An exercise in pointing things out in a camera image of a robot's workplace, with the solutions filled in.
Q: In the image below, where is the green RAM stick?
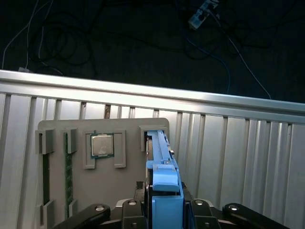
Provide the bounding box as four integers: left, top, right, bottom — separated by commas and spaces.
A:
63, 132, 73, 214

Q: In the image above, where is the grey parts rack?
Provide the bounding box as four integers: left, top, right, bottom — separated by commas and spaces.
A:
35, 117, 176, 229

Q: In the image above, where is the hard disk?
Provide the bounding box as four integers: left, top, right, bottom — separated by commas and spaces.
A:
143, 130, 186, 229

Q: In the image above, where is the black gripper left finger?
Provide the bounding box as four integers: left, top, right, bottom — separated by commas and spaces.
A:
51, 181, 151, 229

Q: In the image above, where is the blue floor cable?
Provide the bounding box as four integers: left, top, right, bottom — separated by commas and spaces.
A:
183, 27, 232, 94

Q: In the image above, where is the white floor cable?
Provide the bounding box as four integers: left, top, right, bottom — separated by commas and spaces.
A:
207, 7, 272, 100
1, 0, 40, 72

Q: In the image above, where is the silver CPU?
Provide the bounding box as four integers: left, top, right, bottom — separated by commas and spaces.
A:
90, 133, 116, 158

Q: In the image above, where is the black floor cable coil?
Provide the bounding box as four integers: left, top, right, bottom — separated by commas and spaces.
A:
26, 0, 191, 77

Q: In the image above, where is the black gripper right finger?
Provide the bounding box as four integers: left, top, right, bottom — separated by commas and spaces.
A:
181, 182, 291, 229

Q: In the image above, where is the white power strip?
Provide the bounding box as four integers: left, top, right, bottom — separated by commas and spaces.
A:
188, 0, 220, 31

